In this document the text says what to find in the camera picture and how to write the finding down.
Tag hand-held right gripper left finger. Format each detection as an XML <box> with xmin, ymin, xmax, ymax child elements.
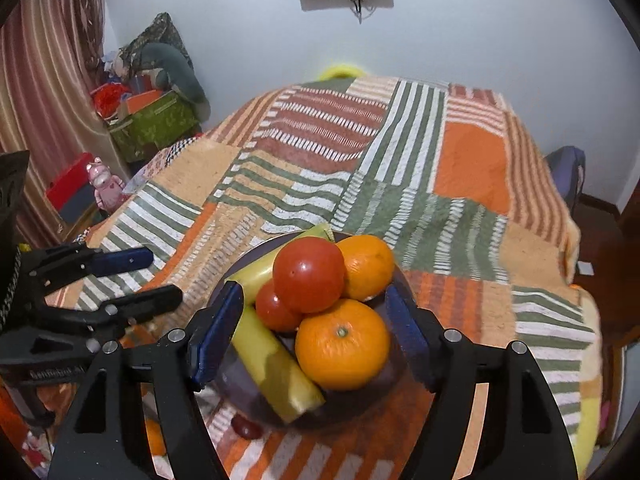
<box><xmin>47</xmin><ymin>280</ymin><xmax>246</xmax><ymax>480</ymax></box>

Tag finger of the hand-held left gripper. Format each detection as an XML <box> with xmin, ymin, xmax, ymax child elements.
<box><xmin>30</xmin><ymin>284</ymin><xmax>184</xmax><ymax>348</ymax></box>
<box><xmin>20</xmin><ymin>244</ymin><xmax>154</xmax><ymax>291</ymax></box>

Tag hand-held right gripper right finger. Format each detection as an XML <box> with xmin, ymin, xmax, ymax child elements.
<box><xmin>382</xmin><ymin>285</ymin><xmax>581</xmax><ymax>480</ymax></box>

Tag small red tomato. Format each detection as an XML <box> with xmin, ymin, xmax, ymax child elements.
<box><xmin>255</xmin><ymin>280</ymin><xmax>304</xmax><ymax>332</ymax></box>

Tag yellow corn cob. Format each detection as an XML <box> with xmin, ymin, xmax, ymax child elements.
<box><xmin>229</xmin><ymin>222</ymin><xmax>337</xmax><ymax>307</ymax></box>
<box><xmin>231</xmin><ymin>305</ymin><xmax>327</xmax><ymax>424</ymax></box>

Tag large orange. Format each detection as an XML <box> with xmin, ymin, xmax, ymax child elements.
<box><xmin>336</xmin><ymin>235</ymin><xmax>397</xmax><ymax>303</ymax></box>
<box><xmin>294</xmin><ymin>299</ymin><xmax>391</xmax><ymax>392</ymax></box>

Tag purple plate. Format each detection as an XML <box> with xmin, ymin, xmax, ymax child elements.
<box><xmin>207</xmin><ymin>230</ymin><xmax>422</xmax><ymax>432</ymax></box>

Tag large red tomato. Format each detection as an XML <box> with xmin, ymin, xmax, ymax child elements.
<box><xmin>272</xmin><ymin>236</ymin><xmax>347</xmax><ymax>315</ymax></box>

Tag pink toy figure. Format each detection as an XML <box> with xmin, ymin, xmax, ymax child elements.
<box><xmin>87</xmin><ymin>157</ymin><xmax>127</xmax><ymax>209</ymax></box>

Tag red box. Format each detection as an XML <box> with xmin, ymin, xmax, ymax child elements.
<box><xmin>45</xmin><ymin>152</ymin><xmax>102</xmax><ymax>227</ymax></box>

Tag dark red jujube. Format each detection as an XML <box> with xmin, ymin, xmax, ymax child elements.
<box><xmin>234</xmin><ymin>415</ymin><xmax>264</xmax><ymax>441</ymax></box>

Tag small tangerine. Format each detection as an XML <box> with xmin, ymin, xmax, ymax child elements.
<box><xmin>145</xmin><ymin>417</ymin><xmax>167</xmax><ymax>457</ymax></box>

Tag checkered cloth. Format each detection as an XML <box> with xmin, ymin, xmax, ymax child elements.
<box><xmin>149</xmin><ymin>135</ymin><xmax>202</xmax><ymax>162</ymax></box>

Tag striped patchwork blanket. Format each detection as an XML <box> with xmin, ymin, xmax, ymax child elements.
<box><xmin>30</xmin><ymin>75</ymin><xmax>604</xmax><ymax>480</ymax></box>

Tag green storage box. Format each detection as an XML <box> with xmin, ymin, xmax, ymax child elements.
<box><xmin>107</xmin><ymin>91</ymin><xmax>202</xmax><ymax>164</ymax></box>

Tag orange box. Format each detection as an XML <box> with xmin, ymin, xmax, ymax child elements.
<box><xmin>124</xmin><ymin>91</ymin><xmax>167</xmax><ymax>117</ymax></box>

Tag red plastic bag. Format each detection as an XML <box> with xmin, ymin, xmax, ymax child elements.
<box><xmin>90</xmin><ymin>82</ymin><xmax>134</xmax><ymax>119</ymax></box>

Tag striped red curtain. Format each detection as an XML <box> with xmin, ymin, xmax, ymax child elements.
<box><xmin>0</xmin><ymin>0</ymin><xmax>119</xmax><ymax>251</ymax></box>

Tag grey plush toy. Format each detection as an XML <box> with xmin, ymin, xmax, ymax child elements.
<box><xmin>134</xmin><ymin>42</ymin><xmax>212</xmax><ymax>122</ymax></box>

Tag yellow bed sheet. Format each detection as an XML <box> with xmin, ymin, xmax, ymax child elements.
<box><xmin>574</xmin><ymin>394</ymin><xmax>602</xmax><ymax>463</ymax></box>

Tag dark floral cushion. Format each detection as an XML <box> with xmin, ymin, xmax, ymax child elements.
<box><xmin>120</xmin><ymin>12</ymin><xmax>194</xmax><ymax>69</ymax></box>

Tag yellow plastic object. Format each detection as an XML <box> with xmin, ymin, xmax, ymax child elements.
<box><xmin>317</xmin><ymin>62</ymin><xmax>369</xmax><ymax>81</ymax></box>

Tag black monitor cable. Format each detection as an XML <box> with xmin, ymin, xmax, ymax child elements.
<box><xmin>345</xmin><ymin>0</ymin><xmax>377</xmax><ymax>24</ymax></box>

